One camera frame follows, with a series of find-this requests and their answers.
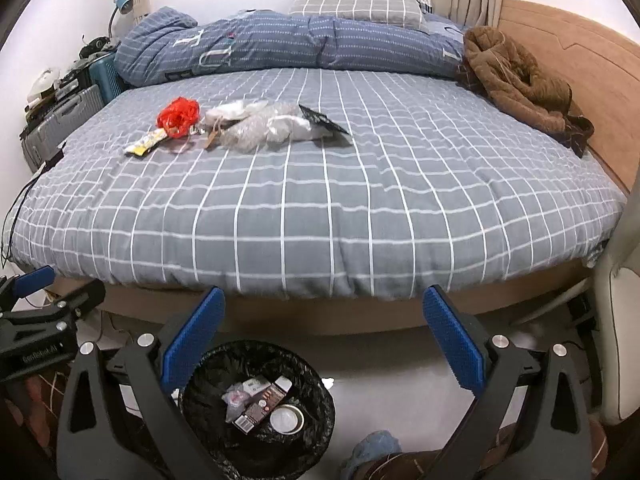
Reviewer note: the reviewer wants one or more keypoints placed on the brown fleece jacket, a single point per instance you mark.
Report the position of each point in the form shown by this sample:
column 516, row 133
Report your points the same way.
column 502, row 70

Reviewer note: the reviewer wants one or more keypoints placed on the yellow snack wrapper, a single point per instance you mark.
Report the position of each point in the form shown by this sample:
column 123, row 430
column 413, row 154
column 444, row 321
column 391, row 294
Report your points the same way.
column 146, row 143

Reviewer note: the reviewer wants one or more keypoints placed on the dark cigarette box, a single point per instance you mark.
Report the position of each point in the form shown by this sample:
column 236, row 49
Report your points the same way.
column 261, row 406

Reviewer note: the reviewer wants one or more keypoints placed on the wooden headboard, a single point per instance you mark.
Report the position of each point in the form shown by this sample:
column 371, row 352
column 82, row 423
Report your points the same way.
column 603, row 69

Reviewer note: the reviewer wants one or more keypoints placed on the grey checked bed sheet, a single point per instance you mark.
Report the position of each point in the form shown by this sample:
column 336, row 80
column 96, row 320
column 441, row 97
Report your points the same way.
column 433, row 185

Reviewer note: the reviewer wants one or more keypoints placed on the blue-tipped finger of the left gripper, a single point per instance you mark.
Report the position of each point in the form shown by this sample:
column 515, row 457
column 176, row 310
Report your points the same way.
column 21, row 286

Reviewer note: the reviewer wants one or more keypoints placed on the blue desk lamp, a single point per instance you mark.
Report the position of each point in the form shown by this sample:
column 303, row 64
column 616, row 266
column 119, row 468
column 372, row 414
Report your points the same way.
column 121, row 7

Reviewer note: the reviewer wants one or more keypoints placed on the grey suitcase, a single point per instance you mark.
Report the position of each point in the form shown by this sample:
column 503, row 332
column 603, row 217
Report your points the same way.
column 40, row 141

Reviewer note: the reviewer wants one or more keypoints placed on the clear plastic bag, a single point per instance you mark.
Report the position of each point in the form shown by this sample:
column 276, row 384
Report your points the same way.
column 234, row 111

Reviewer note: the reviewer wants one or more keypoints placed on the wooden bed frame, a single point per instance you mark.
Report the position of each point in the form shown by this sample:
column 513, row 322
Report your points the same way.
column 262, row 316

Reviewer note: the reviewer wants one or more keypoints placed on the black foil wrapper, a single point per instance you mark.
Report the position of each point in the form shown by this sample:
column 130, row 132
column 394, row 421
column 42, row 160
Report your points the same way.
column 318, row 119

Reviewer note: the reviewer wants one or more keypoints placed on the white tissue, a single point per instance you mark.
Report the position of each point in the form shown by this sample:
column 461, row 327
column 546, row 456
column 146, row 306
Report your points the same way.
column 292, row 128

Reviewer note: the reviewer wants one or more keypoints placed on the black trash bin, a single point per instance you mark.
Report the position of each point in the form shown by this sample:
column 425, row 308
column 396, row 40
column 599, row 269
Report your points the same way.
column 220, row 389

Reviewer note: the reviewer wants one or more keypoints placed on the white round lid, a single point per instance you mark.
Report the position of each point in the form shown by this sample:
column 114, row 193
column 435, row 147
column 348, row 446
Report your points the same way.
column 287, row 419

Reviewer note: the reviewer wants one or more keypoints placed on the blue cloth on floor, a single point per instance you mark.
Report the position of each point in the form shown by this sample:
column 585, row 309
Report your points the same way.
column 369, row 454

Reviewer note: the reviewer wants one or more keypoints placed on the clear bubble wrap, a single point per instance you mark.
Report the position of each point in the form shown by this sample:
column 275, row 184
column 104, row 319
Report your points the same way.
column 250, row 134

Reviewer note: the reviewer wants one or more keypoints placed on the teal suitcase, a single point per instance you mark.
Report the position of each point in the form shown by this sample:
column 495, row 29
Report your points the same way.
column 103, row 73

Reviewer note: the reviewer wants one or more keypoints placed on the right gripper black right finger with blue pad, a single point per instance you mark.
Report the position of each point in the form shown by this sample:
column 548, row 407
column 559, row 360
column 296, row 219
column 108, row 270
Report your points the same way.
column 551, row 439

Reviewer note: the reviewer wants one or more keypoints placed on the white chair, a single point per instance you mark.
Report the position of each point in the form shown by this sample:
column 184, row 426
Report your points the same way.
column 616, row 294

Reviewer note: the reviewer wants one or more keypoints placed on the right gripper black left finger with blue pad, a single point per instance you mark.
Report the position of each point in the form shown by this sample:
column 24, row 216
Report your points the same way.
column 119, row 419

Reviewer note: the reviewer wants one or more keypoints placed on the blue striped duvet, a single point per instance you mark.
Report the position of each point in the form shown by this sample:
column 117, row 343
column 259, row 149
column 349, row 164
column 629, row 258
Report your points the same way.
column 169, row 45

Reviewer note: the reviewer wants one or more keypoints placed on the red plastic bag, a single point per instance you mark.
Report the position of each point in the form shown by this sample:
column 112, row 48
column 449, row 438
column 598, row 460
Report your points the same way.
column 178, row 117

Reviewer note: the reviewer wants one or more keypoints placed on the grey checked pillow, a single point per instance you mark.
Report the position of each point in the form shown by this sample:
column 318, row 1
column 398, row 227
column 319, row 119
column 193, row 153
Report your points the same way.
column 401, row 13

